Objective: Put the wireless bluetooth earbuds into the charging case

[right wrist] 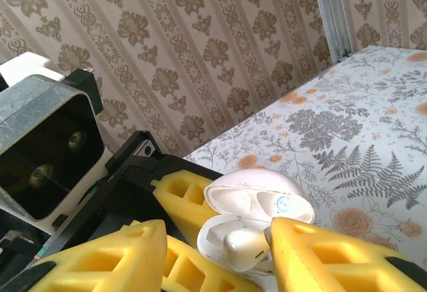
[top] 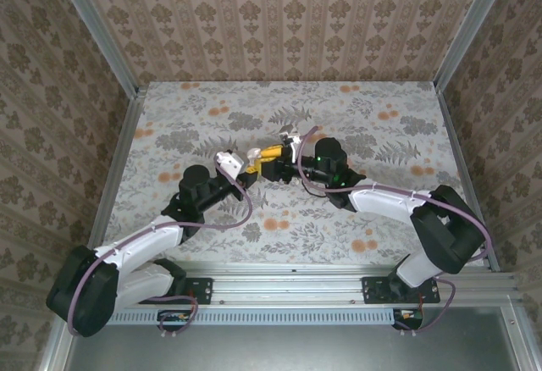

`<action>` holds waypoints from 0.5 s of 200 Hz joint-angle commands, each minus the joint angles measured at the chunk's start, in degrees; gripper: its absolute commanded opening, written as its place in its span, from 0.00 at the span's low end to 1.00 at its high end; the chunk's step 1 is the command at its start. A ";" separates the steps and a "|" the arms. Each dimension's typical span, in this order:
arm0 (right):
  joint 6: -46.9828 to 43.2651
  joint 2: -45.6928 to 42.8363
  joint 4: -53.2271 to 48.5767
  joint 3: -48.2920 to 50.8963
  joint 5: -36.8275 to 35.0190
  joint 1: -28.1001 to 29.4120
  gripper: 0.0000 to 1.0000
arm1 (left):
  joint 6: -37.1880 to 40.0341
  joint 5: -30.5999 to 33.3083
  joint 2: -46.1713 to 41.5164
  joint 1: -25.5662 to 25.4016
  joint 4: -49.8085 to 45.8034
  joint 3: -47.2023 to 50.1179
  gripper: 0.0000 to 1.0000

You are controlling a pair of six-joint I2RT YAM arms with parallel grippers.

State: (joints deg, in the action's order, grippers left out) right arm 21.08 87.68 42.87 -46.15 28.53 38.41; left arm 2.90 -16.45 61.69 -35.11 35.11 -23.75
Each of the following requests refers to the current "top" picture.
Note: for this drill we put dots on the aluminium frame post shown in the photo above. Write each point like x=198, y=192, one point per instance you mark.
x=470, y=23
x=97, y=28

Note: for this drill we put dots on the small black circuit board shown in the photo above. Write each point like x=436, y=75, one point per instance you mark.
x=173, y=318
x=408, y=317

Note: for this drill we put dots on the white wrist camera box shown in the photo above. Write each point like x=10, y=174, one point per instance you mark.
x=228, y=162
x=290, y=137

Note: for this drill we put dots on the floral patterned tablecloth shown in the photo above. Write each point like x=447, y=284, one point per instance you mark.
x=296, y=235

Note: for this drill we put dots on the grey metal sheet panel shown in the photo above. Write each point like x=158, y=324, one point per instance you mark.
x=288, y=350

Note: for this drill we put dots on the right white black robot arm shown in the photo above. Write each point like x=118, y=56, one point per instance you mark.
x=381, y=201

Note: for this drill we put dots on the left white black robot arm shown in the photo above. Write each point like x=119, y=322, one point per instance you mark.
x=139, y=239

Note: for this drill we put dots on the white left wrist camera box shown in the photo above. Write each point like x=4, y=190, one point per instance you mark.
x=228, y=162

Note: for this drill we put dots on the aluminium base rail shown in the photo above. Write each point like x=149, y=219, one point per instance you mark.
x=288, y=286

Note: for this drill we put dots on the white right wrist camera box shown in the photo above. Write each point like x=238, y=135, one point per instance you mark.
x=290, y=137

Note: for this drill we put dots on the aluminium table side rail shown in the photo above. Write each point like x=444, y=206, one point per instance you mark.
x=127, y=142
x=461, y=163

